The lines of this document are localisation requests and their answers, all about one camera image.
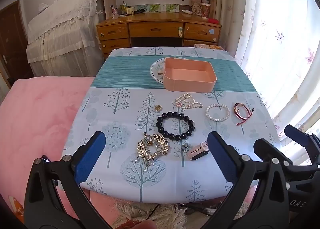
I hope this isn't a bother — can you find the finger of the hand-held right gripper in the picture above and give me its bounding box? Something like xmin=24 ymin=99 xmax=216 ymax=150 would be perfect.
xmin=285 ymin=124 xmax=320 ymax=169
xmin=254 ymin=139 xmax=293 ymax=169

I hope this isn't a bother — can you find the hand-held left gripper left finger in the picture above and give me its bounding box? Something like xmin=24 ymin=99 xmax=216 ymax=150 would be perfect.
xmin=24 ymin=131 xmax=113 ymax=229

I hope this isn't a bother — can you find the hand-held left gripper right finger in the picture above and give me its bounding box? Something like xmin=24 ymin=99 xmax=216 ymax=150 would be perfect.
xmin=200 ymin=131 xmax=292 ymax=229

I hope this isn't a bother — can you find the white pearl bracelet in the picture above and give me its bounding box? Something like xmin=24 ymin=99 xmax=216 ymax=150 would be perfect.
xmin=205 ymin=104 xmax=230 ymax=122

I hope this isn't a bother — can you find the black bead bracelet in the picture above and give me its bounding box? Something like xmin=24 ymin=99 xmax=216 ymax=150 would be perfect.
xmin=155 ymin=111 xmax=195 ymax=141

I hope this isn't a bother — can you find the pink plastic tray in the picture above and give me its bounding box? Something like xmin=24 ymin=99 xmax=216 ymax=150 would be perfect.
xmin=163 ymin=57 xmax=217 ymax=94

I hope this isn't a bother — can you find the pink white smart watch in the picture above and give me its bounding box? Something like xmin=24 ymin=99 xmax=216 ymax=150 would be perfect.
xmin=187 ymin=141 xmax=210 ymax=161

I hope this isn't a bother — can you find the gold pearl hair ornament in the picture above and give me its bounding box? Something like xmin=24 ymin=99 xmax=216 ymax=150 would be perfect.
xmin=136 ymin=132 xmax=170 ymax=169

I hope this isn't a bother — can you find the pink blanket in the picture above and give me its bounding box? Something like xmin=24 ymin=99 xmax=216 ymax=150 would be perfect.
xmin=0 ymin=76 xmax=120 ymax=229

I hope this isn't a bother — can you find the beige shaggy rug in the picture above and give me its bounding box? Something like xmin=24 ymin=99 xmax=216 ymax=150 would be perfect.
xmin=110 ymin=199 xmax=188 ymax=229

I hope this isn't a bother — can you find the orange printed pillow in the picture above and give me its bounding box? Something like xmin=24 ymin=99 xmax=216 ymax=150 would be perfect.
xmin=9 ymin=195 xmax=25 ymax=222

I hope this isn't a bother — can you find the white floral curtain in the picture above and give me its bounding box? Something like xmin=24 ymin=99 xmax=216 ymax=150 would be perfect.
xmin=215 ymin=0 xmax=320 ymax=149

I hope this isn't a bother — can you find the orange food picture box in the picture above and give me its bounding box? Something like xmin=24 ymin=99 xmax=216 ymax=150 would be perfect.
xmin=194 ymin=43 xmax=224 ymax=51

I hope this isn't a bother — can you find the lace-covered piano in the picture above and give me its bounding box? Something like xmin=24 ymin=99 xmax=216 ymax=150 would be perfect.
xmin=26 ymin=0 xmax=105 ymax=77

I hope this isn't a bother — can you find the brown wooden door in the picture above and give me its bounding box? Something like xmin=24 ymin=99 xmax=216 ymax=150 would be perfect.
xmin=0 ymin=0 xmax=34 ymax=87

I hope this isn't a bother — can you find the wooden desk with drawers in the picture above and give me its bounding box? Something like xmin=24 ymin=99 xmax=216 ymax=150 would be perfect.
xmin=96 ymin=11 xmax=222 ymax=62

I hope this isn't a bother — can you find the red white tall cup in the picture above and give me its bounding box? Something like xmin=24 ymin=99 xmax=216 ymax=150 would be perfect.
xmin=201 ymin=3 xmax=211 ymax=18

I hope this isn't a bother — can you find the yellow pen holder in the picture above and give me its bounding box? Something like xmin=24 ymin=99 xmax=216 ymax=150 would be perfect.
xmin=120 ymin=1 xmax=133 ymax=15

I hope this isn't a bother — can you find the brown patterned bag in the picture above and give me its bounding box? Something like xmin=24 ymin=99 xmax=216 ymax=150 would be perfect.
xmin=191 ymin=0 xmax=203 ymax=16

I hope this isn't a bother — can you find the red leather bracelet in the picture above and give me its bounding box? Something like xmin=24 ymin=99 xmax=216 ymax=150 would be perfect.
xmin=234 ymin=102 xmax=255 ymax=126

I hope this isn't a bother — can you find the white pearl necklace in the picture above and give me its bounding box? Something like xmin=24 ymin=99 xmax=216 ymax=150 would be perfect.
xmin=174 ymin=93 xmax=203 ymax=110

